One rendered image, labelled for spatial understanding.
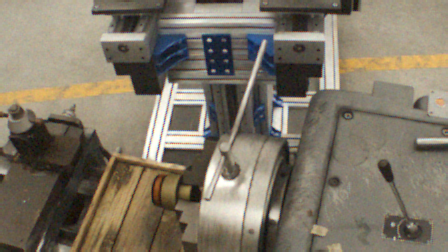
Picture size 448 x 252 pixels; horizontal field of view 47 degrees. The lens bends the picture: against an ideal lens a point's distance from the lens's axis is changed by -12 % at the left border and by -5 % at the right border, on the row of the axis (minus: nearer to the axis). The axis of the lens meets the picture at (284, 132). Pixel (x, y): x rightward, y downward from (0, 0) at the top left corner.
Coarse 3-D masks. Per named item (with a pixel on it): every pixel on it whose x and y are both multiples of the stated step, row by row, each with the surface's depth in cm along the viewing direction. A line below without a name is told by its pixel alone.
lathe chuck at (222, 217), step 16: (240, 144) 110; (256, 144) 111; (240, 160) 107; (256, 160) 107; (208, 176) 105; (240, 176) 105; (224, 192) 104; (240, 192) 103; (208, 208) 103; (224, 208) 103; (240, 208) 103; (208, 224) 104; (224, 224) 103; (240, 224) 103; (208, 240) 105; (224, 240) 104; (240, 240) 103
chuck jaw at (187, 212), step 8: (184, 200) 117; (176, 208) 115; (184, 208) 115; (192, 208) 115; (184, 216) 113; (192, 216) 113; (184, 224) 112; (192, 224) 112; (184, 232) 115; (192, 232) 110; (184, 240) 109; (192, 240) 109; (184, 248) 111; (192, 248) 110
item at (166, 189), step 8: (160, 176) 120; (168, 176) 119; (176, 176) 119; (152, 184) 118; (160, 184) 118; (168, 184) 117; (176, 184) 117; (184, 184) 118; (152, 192) 118; (160, 192) 118; (168, 192) 117; (176, 192) 116; (184, 192) 117; (192, 192) 123; (152, 200) 119; (160, 200) 118; (168, 200) 117; (176, 200) 117; (192, 200) 122; (168, 208) 118
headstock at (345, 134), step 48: (336, 96) 114; (336, 144) 107; (384, 144) 106; (288, 192) 104; (336, 192) 100; (384, 192) 100; (432, 192) 99; (288, 240) 95; (336, 240) 94; (384, 240) 94; (432, 240) 93
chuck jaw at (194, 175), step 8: (208, 136) 118; (208, 144) 115; (216, 144) 115; (208, 152) 115; (200, 160) 116; (208, 160) 116; (192, 168) 118; (200, 168) 116; (184, 176) 117; (192, 176) 117; (200, 176) 117; (192, 184) 118; (200, 184) 117
